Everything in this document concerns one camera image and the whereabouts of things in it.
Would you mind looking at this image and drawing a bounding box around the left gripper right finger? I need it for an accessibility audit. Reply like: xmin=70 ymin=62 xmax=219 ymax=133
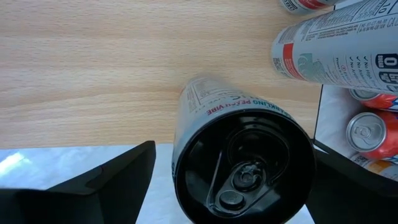
xmin=306 ymin=139 xmax=398 ymax=224

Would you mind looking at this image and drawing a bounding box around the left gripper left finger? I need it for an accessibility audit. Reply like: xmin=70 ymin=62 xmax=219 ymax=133
xmin=0 ymin=140 xmax=156 ymax=224

